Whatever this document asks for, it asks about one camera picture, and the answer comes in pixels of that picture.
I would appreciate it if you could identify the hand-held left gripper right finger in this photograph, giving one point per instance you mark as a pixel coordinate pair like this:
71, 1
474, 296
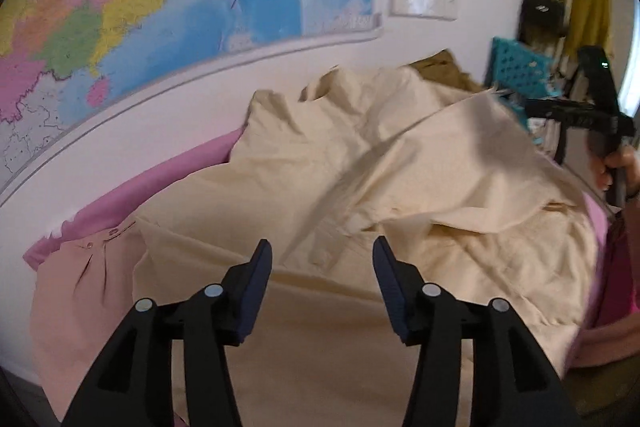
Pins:
388, 289

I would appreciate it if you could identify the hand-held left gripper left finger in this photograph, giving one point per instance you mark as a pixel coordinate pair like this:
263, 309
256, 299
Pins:
256, 289

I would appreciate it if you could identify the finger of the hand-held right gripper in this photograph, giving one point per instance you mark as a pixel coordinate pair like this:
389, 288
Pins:
570, 109

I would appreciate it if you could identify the cream large cloth garment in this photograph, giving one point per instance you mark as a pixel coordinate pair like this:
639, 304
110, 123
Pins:
380, 167

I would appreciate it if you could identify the person's right hand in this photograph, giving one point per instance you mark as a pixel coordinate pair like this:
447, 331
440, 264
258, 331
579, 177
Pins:
622, 167

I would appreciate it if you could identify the blue perforated plastic basket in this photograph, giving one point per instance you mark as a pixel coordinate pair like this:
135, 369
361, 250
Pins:
517, 64

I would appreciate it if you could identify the mustard yellow hanging garment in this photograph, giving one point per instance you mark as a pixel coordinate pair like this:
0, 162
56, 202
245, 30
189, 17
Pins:
592, 7

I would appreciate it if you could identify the black hanging bag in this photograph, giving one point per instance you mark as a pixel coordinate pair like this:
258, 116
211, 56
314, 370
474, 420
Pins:
542, 12

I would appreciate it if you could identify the olive brown jacket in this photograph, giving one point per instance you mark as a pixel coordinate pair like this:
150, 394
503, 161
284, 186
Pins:
442, 69

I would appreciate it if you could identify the pink blanket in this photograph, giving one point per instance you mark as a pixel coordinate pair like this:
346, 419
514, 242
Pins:
150, 192

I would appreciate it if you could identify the peach pleated blouse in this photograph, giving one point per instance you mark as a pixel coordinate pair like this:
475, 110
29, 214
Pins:
85, 297

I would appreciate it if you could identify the person's pink shirt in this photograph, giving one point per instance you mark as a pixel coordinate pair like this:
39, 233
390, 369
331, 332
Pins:
622, 277

